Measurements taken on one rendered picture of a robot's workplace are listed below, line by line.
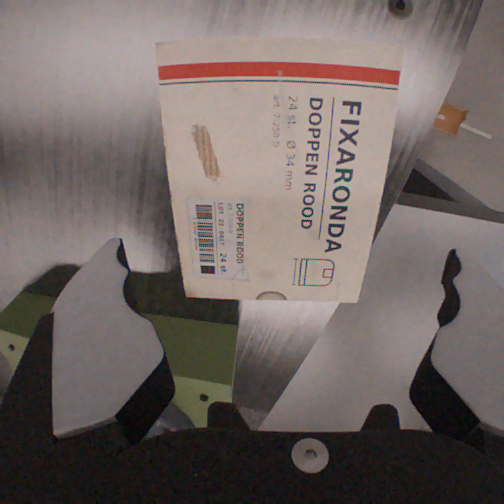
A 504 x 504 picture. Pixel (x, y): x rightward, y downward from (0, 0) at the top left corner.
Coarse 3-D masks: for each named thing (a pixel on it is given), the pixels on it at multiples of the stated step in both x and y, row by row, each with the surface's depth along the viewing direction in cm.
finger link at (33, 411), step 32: (32, 352) 6; (32, 384) 5; (0, 416) 5; (32, 416) 5; (0, 448) 4; (32, 448) 4; (64, 448) 4; (96, 448) 5; (0, 480) 4; (32, 480) 4; (64, 480) 4
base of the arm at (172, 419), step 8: (168, 408) 28; (176, 408) 29; (160, 416) 27; (168, 416) 28; (176, 416) 29; (184, 416) 30; (160, 424) 27; (168, 424) 27; (176, 424) 28; (184, 424) 29; (192, 424) 30; (152, 432) 26; (160, 432) 27
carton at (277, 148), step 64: (192, 64) 13; (256, 64) 13; (320, 64) 13; (384, 64) 13; (192, 128) 15; (256, 128) 15; (320, 128) 15; (384, 128) 14; (192, 192) 17; (256, 192) 17; (320, 192) 17; (192, 256) 19; (256, 256) 19; (320, 256) 19
